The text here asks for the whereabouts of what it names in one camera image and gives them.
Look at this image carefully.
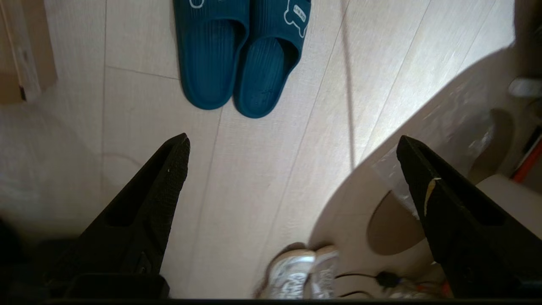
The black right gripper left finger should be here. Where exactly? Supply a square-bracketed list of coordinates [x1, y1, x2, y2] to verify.
[42, 133, 191, 280]

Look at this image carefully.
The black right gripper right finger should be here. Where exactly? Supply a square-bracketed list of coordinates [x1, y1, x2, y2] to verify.
[396, 136, 542, 297]

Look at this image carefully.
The dark blue rubber slipper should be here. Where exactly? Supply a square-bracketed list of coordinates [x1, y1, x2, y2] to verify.
[173, 0, 250, 111]
[233, 0, 312, 119]

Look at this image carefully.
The brown cardboard shoe box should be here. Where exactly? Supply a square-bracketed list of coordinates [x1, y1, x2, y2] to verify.
[0, 0, 58, 105]

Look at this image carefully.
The red stick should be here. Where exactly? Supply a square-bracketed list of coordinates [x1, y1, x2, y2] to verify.
[512, 138, 542, 183]

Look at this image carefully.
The beige curved platform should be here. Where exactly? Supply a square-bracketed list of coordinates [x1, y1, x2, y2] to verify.
[309, 40, 542, 299]

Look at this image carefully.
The white sneaker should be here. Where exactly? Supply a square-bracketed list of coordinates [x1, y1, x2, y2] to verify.
[258, 249, 317, 299]
[311, 245, 340, 299]

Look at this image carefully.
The black cable with plug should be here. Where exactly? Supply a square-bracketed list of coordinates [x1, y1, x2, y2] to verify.
[335, 271, 401, 297]

